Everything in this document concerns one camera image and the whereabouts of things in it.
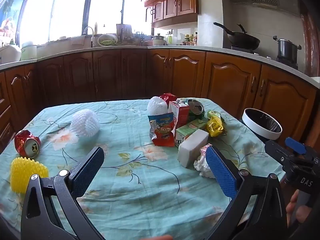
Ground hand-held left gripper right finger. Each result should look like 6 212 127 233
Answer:
205 145 288 240

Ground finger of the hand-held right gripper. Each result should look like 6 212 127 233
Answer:
264 140 297 172
285 137 307 155

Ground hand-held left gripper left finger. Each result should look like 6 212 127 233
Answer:
21 146 105 240

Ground printed wrapper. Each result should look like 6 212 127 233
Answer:
194 144 217 179

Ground white trash bin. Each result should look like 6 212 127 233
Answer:
241 108 283 145

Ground white foam fruit net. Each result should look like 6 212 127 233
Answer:
70 109 100 138
147 96 168 116

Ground person's right hand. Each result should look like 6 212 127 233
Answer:
286 189 313 230

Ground person's left hand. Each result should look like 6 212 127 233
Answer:
146 234 174 240

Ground black bin liner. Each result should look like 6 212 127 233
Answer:
244 109 282 133

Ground white foam block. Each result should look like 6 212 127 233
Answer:
177 129 209 168

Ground yellow crumpled packet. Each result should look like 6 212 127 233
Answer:
205 117 224 137

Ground green drink carton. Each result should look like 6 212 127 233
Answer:
174 119 209 149

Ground floral green tablecloth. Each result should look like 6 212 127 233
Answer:
0 97 288 240

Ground yellow foam fruit net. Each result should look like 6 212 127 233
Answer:
10 157 49 194

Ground crushed red can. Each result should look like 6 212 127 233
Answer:
14 129 42 158

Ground crushed green can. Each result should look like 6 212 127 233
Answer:
184 99 205 123

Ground red white drink carton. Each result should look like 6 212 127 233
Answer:
168 100 190 129

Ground blue red snack packet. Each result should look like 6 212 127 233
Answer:
147 112 177 147

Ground red snack bag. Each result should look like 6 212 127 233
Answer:
159 93 178 105

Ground steel cooking pot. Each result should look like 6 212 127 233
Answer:
273 35 302 64

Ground wooden lower cabinets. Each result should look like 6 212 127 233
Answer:
0 47 318 153

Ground wooden cabinets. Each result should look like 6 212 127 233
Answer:
0 47 318 153
137 0 199 28

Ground gas stove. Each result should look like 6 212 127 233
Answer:
230 44 299 70

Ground black wok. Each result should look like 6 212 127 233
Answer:
213 22 260 50

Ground colander with greens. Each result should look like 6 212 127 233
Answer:
97 33 118 47

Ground white green container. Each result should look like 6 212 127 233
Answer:
20 41 38 60

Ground sink faucet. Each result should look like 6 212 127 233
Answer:
84 26 95 48

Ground row of seasoning bottles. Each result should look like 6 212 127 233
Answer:
182 32 198 46

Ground large white appliance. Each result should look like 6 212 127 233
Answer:
0 42 22 64

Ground utensil rack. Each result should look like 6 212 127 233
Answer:
116 24 133 43

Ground small white rice cooker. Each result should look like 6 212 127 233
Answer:
152 34 167 46

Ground kitchen window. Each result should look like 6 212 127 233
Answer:
19 0 153 45

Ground wooden upper cabinets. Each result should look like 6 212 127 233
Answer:
137 0 199 28

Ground wooden door frame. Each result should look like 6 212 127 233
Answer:
300 5 320 78

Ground wall poster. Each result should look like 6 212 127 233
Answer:
0 0 25 40

